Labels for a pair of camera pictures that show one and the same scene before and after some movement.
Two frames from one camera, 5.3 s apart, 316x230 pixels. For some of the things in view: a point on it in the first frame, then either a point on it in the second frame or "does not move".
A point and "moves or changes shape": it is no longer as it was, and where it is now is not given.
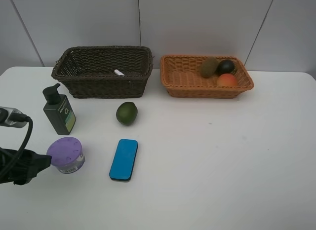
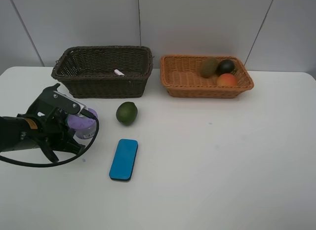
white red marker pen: [118, 72] does not move
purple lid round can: [66, 154] moves or changes shape
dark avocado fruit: [225, 66] does not move
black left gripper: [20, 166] -> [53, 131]
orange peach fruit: [227, 80] does not move
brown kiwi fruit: [209, 66] does not move
